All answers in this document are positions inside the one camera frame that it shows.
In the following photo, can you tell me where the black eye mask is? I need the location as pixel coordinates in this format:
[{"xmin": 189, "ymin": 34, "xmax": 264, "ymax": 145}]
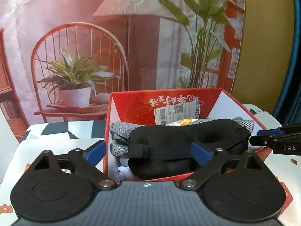
[{"xmin": 128, "ymin": 119, "xmax": 251, "ymax": 180}]

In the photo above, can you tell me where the white patterned table mat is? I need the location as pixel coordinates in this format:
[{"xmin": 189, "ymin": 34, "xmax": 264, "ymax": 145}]
[{"xmin": 1, "ymin": 120, "xmax": 300, "ymax": 225}]

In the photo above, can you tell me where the blue curtain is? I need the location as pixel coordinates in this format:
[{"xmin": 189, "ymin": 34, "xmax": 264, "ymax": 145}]
[{"xmin": 271, "ymin": 0, "xmax": 301, "ymax": 125}]

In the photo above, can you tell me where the white cloth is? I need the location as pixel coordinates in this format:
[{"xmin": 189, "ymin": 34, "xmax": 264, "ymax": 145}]
[{"xmin": 117, "ymin": 155, "xmax": 138, "ymax": 181}]

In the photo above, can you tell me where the printed living room backdrop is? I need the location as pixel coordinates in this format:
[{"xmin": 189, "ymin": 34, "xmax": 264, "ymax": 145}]
[{"xmin": 1, "ymin": 0, "xmax": 245, "ymax": 140}]

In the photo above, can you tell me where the red strawberry cardboard box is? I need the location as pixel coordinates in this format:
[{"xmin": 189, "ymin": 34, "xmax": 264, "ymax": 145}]
[{"xmin": 103, "ymin": 87, "xmax": 274, "ymax": 185}]

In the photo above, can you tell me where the grey knitted cloth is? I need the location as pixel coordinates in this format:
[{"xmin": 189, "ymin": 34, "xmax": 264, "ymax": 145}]
[{"xmin": 109, "ymin": 117, "xmax": 255, "ymax": 157}]

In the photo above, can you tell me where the yellow wooden board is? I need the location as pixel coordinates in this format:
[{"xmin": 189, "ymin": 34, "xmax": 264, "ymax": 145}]
[{"xmin": 232, "ymin": 0, "xmax": 294, "ymax": 112}]

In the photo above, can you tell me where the orange floral oven mitt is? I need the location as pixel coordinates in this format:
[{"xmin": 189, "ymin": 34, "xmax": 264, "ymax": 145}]
[{"xmin": 166, "ymin": 118, "xmax": 198, "ymax": 126}]

